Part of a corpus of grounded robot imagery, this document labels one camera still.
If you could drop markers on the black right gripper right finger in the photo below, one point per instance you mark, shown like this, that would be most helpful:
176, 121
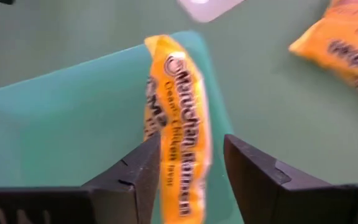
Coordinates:
284, 199

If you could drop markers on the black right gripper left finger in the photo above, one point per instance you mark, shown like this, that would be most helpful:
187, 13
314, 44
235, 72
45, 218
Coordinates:
73, 205

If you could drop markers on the teal plastic bin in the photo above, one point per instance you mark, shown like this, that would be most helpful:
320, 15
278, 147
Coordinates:
57, 124

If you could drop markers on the yellow creamy chicken ramen packet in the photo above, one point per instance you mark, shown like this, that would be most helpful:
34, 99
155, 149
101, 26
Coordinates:
182, 124
337, 46

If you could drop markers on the green table mat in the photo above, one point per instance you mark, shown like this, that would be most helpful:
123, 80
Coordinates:
275, 93

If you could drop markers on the clear plastic bin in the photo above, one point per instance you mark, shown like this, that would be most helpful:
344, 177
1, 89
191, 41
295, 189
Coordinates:
207, 9

